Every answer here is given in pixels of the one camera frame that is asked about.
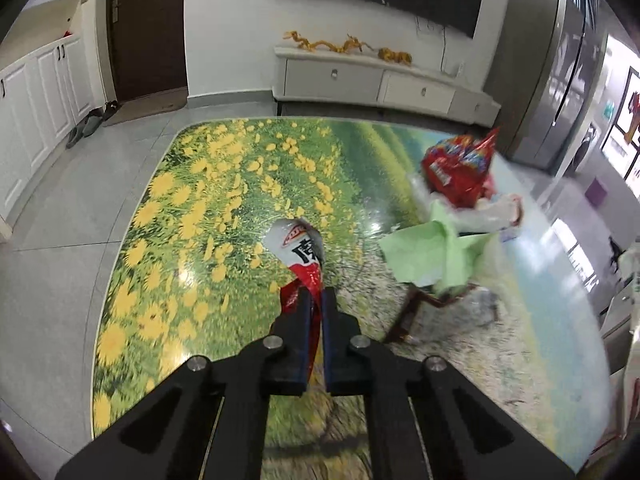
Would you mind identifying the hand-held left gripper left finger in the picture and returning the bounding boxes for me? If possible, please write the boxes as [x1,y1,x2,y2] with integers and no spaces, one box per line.
[54,287,313,480]

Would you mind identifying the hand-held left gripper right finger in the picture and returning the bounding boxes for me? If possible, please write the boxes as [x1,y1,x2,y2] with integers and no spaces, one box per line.
[322,287,576,480]

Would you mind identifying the grey refrigerator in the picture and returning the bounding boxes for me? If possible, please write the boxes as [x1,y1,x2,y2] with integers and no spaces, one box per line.
[482,0,608,171]

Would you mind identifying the white television cabinet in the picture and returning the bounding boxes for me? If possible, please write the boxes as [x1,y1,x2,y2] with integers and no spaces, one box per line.
[272,46,502,128]

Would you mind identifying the purple box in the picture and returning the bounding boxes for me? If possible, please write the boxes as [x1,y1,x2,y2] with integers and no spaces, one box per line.
[585,177,607,206]

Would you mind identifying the television cables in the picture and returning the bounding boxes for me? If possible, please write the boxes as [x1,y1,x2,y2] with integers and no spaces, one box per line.
[415,15,464,75]

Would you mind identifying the brown doormat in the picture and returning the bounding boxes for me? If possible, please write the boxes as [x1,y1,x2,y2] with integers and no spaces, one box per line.
[102,91,188,127]

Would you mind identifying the crumpled white plastic bag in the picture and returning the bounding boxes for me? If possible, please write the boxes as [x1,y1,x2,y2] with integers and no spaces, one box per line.
[450,192,524,241]

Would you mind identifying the golden tiger ornament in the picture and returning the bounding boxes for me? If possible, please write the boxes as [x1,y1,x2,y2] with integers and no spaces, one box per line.
[378,47,413,66]

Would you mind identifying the dark brown door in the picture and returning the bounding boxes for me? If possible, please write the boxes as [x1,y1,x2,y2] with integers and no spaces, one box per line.
[107,0,188,103]

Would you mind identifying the golden dragon ornament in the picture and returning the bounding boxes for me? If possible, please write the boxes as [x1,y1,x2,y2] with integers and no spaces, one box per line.
[283,30,376,56]

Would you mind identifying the green paper sheet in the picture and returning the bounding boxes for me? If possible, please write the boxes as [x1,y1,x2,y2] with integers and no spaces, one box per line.
[378,199,481,296]

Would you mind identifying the brown wrapper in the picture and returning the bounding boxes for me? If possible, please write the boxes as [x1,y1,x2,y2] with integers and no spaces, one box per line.
[385,282,501,345]

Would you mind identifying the wall posters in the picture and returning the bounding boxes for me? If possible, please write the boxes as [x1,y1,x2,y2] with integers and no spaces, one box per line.
[600,67,640,181]

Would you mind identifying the red snack bag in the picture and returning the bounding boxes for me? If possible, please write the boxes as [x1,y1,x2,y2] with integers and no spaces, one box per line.
[420,127,501,208]

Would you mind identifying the white and red snack wrapper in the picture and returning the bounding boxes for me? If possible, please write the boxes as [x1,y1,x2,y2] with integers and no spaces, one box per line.
[264,217,328,381]

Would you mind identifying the white cupboard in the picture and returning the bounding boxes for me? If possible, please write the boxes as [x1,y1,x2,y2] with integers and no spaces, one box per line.
[0,0,108,241]

